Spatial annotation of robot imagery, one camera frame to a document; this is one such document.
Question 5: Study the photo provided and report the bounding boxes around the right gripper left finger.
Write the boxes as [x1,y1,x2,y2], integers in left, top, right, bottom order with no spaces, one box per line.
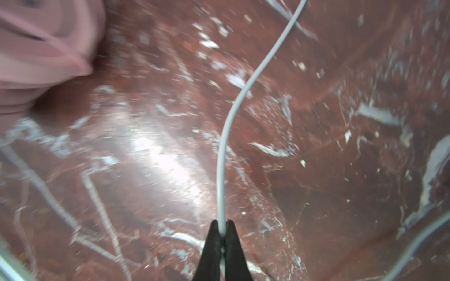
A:
[192,220,222,281]

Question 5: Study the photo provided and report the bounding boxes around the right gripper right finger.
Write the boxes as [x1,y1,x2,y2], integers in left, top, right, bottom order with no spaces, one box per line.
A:
[224,220,253,281]

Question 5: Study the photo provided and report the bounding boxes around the white headphone cable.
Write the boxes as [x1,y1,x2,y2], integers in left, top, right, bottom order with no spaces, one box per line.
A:
[216,0,450,281]

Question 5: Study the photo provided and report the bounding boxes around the pink headphones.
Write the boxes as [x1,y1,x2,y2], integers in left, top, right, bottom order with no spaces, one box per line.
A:
[1,0,106,114]

